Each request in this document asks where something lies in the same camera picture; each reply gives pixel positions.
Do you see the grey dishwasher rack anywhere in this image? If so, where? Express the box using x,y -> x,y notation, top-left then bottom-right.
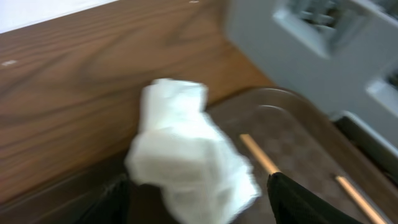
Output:
225,0 -> 397,145

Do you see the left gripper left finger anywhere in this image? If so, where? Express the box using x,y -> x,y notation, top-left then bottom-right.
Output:
75,174 -> 130,224

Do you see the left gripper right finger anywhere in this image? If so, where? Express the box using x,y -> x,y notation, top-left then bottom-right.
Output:
267,172 -> 361,224

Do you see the white napkin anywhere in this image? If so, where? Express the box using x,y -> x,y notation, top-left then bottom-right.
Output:
124,78 -> 261,224

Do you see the left wooden chopstick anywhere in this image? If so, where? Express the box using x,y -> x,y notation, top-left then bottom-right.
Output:
239,134 -> 280,174

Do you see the brown serving tray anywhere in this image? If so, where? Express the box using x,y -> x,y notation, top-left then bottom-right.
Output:
1,88 -> 397,223

